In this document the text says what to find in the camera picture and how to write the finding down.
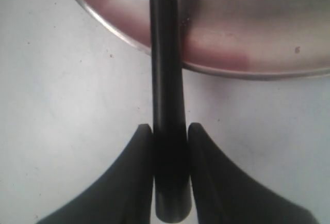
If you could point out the round stainless steel plate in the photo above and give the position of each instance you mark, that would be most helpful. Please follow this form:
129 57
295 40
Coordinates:
252 39

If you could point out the black serrated knife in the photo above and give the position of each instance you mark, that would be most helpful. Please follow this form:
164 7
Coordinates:
172 189

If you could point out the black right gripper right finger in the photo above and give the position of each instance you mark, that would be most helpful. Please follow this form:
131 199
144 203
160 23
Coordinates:
223 193

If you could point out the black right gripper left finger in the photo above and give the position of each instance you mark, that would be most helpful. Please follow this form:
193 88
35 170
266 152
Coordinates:
123 194

